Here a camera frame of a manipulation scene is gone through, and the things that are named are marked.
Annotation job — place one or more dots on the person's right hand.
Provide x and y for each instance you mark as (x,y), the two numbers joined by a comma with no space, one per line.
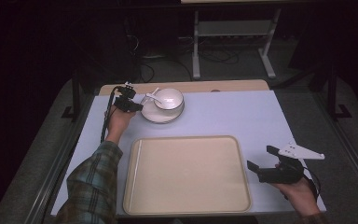
(301,196)

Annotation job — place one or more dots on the white metal desk frame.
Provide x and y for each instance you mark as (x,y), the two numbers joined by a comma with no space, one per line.
(234,28)

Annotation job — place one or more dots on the white bowl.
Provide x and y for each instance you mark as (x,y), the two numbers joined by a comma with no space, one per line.
(169,98)

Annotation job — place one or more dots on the metal rail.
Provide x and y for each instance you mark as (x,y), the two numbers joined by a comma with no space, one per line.
(48,183)
(351,155)

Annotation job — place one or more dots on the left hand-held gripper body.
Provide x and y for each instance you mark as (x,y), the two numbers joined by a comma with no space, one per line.
(124,99)

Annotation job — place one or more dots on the white chopstick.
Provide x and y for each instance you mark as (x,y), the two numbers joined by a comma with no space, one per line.
(135,174)

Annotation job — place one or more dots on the white plate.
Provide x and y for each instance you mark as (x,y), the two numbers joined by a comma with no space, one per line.
(160,116)

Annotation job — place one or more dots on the person's left hand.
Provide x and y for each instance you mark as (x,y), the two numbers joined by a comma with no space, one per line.
(118,123)

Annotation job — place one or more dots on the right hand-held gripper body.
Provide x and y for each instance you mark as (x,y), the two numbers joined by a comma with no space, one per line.
(281,175)

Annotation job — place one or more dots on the beige tray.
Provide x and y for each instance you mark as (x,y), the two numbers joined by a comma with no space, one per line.
(192,177)

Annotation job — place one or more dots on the pale blue table mat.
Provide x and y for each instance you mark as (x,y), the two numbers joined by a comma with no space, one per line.
(230,115)

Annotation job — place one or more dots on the black metal stand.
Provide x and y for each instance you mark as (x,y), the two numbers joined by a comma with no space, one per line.
(75,93)
(332,93)

